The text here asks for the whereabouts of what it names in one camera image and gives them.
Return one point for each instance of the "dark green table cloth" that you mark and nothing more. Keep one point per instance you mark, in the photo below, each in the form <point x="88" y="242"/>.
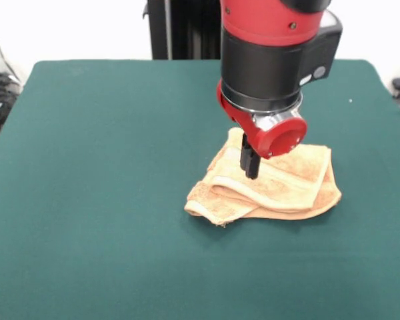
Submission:
<point x="86" y="216"/>

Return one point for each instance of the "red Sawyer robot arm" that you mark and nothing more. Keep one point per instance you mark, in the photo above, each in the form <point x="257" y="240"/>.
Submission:
<point x="263" y="60"/>

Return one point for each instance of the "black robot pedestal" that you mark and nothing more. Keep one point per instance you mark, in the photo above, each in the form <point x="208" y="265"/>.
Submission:
<point x="186" y="30"/>

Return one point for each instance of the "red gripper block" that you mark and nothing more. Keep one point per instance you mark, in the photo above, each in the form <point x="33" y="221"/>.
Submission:
<point x="283" y="138"/>

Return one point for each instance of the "black equipment pile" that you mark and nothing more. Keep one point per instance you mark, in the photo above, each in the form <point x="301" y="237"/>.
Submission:
<point x="5" y="100"/>

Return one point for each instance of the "tan terry towel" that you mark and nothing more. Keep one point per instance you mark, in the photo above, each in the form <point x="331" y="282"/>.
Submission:
<point x="286" y="186"/>

